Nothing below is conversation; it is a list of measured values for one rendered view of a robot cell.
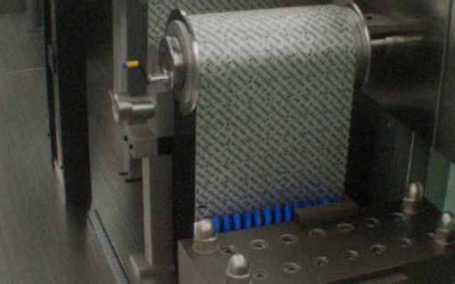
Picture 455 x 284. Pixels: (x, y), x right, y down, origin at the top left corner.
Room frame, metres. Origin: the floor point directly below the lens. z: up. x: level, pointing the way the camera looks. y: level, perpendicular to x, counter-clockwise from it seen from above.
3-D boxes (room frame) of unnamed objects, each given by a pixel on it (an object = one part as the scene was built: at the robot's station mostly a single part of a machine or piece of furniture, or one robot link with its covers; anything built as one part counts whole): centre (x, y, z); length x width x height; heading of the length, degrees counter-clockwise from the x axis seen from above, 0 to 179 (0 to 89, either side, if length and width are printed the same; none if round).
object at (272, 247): (0.99, -0.15, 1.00); 0.40 x 0.16 x 0.06; 111
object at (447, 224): (1.01, -0.32, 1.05); 0.04 x 0.04 x 0.04
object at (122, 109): (1.10, 0.15, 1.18); 0.04 x 0.02 x 0.04; 21
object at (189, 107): (1.10, 0.07, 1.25); 0.15 x 0.01 x 0.15; 21
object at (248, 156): (1.08, -0.07, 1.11); 0.23 x 0.01 x 0.18; 111
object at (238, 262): (0.89, -0.02, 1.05); 0.04 x 0.04 x 0.04
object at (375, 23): (1.21, -0.21, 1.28); 0.06 x 0.05 x 0.02; 111
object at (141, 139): (1.12, 0.12, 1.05); 0.06 x 0.05 x 0.31; 111
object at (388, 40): (1.20, -0.21, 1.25); 0.07 x 0.04 x 0.04; 111
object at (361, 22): (1.19, -0.17, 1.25); 0.15 x 0.01 x 0.15; 21
